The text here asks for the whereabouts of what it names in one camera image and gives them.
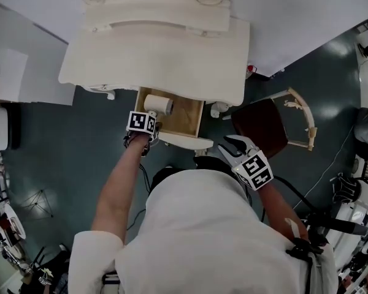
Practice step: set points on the person's left forearm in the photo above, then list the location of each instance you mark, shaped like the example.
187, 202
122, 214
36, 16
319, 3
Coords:
119, 188

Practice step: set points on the white hair dryer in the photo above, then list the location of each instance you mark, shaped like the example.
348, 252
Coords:
156, 103

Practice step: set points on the person's white shirt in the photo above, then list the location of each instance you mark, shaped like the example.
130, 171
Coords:
202, 240

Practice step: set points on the black white backpack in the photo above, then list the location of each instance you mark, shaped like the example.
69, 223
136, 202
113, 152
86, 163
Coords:
345, 190

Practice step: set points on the cream ornate dressing table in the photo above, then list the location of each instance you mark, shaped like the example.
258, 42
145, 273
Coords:
156, 57

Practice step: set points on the black chest camera mount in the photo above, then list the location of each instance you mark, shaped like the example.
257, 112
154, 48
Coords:
303, 247

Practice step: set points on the red cap plastic bottle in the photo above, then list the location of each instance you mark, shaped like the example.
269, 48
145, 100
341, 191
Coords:
251, 71

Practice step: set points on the person's right forearm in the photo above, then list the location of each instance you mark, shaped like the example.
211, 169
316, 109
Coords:
276, 204

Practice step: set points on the large cream wooden drawer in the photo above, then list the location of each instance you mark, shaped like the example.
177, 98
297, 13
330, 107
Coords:
184, 115

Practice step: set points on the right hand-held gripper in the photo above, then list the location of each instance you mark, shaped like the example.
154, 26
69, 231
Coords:
254, 170

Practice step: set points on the thin metal stand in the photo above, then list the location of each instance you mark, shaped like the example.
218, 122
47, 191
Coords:
38, 201

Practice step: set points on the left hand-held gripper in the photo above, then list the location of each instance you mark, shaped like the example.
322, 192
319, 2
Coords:
141, 122

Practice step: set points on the white shelf cabinet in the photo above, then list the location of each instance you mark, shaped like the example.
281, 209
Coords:
43, 72

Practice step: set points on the person's black trousers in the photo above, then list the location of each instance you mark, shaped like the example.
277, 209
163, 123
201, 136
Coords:
208, 164

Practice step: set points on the wooden chair brown seat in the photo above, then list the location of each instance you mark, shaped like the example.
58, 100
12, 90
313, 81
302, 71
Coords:
260, 127

